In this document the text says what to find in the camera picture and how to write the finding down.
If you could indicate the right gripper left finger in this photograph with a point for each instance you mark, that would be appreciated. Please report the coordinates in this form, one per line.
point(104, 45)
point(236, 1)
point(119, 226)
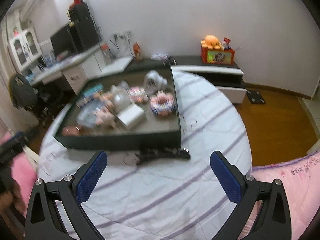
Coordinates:
point(43, 219)

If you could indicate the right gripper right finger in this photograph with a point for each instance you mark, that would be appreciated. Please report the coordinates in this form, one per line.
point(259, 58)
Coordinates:
point(273, 220)

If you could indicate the pink baby doll figure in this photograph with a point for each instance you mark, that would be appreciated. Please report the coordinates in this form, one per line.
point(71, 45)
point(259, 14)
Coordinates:
point(104, 113)

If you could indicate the white rectangular charger block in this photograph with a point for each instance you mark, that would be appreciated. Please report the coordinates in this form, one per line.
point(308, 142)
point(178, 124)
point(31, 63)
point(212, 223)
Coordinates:
point(131, 116)

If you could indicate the dark green storage box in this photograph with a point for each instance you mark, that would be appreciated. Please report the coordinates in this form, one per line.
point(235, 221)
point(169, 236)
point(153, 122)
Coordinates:
point(153, 132)

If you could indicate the pink blanket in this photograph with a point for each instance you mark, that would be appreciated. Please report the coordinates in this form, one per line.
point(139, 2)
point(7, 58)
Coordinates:
point(300, 178)

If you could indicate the left gripper black part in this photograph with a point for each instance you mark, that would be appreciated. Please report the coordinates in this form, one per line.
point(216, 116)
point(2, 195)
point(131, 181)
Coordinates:
point(13, 147)

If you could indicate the rose gold metal bottle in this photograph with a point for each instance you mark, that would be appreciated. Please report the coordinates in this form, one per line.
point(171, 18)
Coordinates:
point(71, 130)

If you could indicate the white striped quilt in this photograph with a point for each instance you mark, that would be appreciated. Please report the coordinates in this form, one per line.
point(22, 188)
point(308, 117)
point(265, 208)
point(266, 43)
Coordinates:
point(173, 198)

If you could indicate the clear plastic case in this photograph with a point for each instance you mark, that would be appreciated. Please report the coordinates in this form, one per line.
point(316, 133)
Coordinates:
point(88, 116)

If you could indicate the black bathroom scale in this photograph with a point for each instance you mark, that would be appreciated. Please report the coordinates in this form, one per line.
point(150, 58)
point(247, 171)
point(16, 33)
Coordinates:
point(255, 97)

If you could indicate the teal lidded container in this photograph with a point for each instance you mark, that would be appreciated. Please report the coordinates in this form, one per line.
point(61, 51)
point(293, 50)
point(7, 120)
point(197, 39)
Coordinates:
point(96, 89)

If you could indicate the white computer desk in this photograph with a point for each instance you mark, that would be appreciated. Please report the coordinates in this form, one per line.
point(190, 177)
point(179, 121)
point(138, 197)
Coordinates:
point(76, 69)

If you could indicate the black white tv stand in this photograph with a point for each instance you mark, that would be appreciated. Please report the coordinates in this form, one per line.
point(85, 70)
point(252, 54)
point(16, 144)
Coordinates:
point(228, 79)

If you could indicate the small pink block figure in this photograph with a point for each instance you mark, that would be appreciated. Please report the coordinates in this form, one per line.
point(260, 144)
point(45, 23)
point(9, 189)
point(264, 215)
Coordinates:
point(137, 95)

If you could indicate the white glass-door cabinet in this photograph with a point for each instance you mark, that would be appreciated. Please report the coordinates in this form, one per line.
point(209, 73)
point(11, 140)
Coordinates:
point(24, 49)

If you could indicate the red cartoon storage box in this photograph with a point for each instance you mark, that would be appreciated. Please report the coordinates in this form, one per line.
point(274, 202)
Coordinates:
point(213, 56)

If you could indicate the orange capped bottle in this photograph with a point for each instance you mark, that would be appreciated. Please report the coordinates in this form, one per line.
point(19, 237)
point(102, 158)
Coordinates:
point(108, 56)

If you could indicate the black computer monitor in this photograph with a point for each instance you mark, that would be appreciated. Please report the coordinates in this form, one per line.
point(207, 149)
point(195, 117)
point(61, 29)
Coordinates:
point(62, 41)

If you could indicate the small red white toy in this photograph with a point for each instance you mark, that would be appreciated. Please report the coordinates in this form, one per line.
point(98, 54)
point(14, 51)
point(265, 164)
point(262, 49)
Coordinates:
point(226, 44)

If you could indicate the orange octopus plush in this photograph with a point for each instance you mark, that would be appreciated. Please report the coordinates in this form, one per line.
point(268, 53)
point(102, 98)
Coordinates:
point(211, 42)

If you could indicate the red gold figurine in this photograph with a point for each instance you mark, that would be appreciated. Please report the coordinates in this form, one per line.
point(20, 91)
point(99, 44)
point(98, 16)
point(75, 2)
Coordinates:
point(137, 52)

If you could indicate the white wall power outlet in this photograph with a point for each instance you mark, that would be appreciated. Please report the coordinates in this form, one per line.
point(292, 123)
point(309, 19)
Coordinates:
point(123, 35)

